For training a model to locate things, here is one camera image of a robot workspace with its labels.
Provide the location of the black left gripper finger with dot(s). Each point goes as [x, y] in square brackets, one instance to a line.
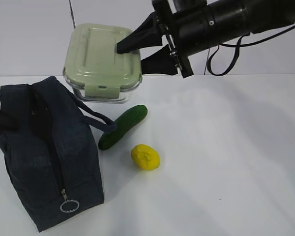
[9, 109]

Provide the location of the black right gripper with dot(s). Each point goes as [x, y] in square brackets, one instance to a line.
[173, 57]

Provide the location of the glass container green lid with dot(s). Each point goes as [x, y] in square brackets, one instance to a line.
[94, 69]

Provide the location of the dark navy fabric bag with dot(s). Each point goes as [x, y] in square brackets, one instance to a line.
[52, 160]

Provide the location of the green cucumber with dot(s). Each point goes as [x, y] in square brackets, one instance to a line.
[125, 122]

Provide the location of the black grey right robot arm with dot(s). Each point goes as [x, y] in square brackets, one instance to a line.
[236, 19]

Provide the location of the yellow lemon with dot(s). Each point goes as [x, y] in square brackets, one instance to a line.
[145, 157]

